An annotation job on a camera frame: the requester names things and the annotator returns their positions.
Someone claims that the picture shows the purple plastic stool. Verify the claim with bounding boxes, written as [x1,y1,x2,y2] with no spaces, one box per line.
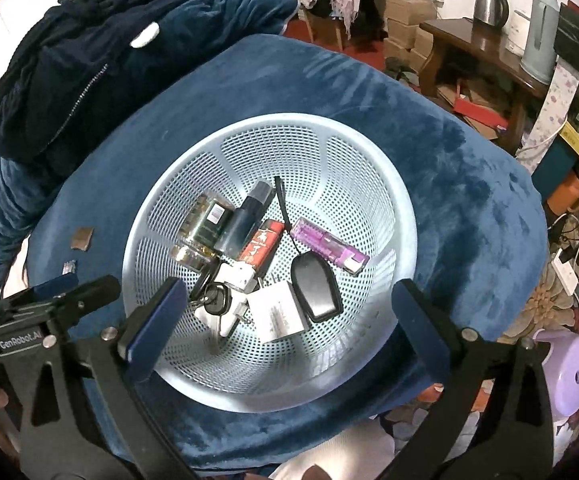
[533,332,579,417]

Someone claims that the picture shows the purple lighter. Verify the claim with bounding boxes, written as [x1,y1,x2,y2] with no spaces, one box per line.
[289,217,370,276]

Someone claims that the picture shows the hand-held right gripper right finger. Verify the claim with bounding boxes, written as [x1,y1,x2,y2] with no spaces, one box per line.
[391,279,556,480]

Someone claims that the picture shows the dark wooden table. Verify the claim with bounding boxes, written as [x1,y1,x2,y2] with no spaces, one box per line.
[419,17,550,147]

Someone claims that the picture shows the white cube charger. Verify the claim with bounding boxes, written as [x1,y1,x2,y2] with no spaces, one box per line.
[246,281,310,345]

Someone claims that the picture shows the light blue plastic basket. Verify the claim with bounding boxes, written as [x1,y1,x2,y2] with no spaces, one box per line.
[122,112,417,413]

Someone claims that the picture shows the floral cloth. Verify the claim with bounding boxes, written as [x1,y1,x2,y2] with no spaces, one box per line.
[517,62,579,173]

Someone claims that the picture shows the black car key fob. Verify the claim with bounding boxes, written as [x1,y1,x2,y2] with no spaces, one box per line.
[189,265,250,321]
[290,254,343,323]

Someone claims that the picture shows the blue plush cushion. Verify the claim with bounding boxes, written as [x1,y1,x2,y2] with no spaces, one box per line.
[24,34,550,478]

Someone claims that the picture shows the stack of cardboard boxes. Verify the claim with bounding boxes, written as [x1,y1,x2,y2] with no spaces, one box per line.
[383,0,441,73]

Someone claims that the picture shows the navy zip jacket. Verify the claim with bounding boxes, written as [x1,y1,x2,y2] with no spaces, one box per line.
[0,0,290,178]

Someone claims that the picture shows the steel electric kettle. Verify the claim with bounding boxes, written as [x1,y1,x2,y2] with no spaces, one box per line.
[473,0,510,28]

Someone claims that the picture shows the orange plastic container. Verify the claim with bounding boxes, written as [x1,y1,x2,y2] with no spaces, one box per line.
[548,174,579,217]

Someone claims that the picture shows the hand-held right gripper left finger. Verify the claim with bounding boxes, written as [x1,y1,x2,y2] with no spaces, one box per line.
[12,276,202,480]

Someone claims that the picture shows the brown wooden comb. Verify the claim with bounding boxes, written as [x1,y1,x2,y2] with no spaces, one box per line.
[70,227,95,252]

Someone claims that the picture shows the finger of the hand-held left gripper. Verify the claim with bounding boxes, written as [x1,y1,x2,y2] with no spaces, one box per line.
[14,275,121,321]
[0,274,79,306]

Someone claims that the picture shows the white power strip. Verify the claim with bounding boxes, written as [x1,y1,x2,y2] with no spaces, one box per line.
[551,247,579,297]

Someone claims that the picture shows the red flat box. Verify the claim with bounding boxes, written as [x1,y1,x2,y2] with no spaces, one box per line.
[453,99,509,128]

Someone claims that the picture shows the light blue thermos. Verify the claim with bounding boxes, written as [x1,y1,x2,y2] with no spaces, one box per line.
[519,0,561,84]

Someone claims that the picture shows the red and white lighter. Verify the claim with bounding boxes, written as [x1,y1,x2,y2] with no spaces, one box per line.
[216,220,286,291]

